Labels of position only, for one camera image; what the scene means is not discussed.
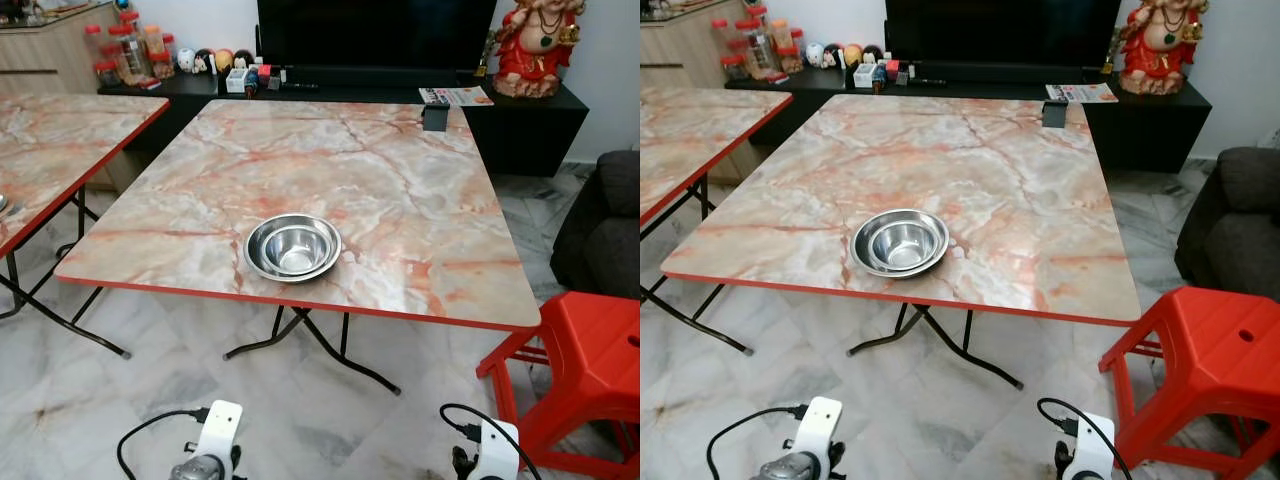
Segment red plastic stool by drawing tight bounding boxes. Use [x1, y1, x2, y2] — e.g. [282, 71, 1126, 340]
[477, 292, 640, 480]
[1100, 287, 1280, 480]

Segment large steel bowl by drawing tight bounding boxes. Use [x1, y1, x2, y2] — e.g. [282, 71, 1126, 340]
[850, 208, 951, 279]
[244, 213, 343, 283]

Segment small steel bowl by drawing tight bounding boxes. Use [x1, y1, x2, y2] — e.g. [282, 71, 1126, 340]
[868, 218, 941, 271]
[266, 224, 335, 276]

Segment dark grey sofa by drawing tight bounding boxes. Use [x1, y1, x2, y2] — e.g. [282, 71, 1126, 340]
[551, 150, 640, 299]
[1175, 147, 1280, 301]

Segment printed paper leaflet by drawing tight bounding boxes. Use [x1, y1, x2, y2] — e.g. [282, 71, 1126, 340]
[419, 87, 494, 108]
[1046, 83, 1119, 104]

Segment red gold deity statue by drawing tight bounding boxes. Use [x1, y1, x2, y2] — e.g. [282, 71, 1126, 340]
[492, 0, 586, 99]
[1118, 0, 1208, 96]

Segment large clear jar red lid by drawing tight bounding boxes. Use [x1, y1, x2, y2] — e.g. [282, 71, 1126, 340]
[737, 20, 776, 79]
[108, 25, 147, 82]

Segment black flat television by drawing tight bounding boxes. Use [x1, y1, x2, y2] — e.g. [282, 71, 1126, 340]
[884, 0, 1123, 67]
[257, 0, 498, 71]

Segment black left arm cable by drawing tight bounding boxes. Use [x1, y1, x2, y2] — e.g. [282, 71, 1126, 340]
[117, 407, 211, 480]
[706, 404, 809, 480]

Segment black folding table leg frame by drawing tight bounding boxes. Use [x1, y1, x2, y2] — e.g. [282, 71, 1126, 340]
[640, 175, 753, 356]
[223, 305, 401, 396]
[848, 303, 1024, 389]
[0, 185, 131, 359]

